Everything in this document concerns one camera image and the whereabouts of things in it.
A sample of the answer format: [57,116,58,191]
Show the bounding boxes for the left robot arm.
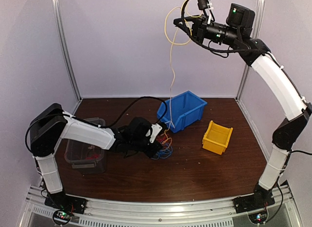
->
[24,103,163,209]

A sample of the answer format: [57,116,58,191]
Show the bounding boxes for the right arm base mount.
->
[233,194,275,214]

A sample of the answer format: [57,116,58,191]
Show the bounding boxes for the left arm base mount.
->
[44,195,87,214]

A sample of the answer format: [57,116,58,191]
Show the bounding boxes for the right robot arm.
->
[174,2,312,208]

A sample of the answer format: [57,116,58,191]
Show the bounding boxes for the tangled coloured cable pile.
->
[152,130,174,161]

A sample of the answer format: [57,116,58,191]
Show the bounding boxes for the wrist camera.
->
[146,124,163,143]
[197,0,215,21]

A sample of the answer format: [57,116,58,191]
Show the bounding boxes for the yellow cable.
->
[164,6,192,130]

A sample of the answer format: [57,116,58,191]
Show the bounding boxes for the grey transparent plastic container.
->
[64,118,110,175]

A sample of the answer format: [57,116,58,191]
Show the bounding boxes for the yellow plastic bin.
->
[202,121,233,155]

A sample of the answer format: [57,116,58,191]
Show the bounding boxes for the left aluminium frame post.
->
[52,0,82,102]

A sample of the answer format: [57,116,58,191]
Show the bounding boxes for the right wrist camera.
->
[197,0,215,21]

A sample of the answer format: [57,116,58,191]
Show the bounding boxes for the blue plastic bin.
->
[156,91,208,133]

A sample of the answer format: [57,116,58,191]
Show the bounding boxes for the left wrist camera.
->
[146,124,163,143]

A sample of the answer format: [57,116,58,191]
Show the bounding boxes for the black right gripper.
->
[175,13,241,45]

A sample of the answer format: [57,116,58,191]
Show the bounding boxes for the aluminium front rail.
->
[17,185,303,227]

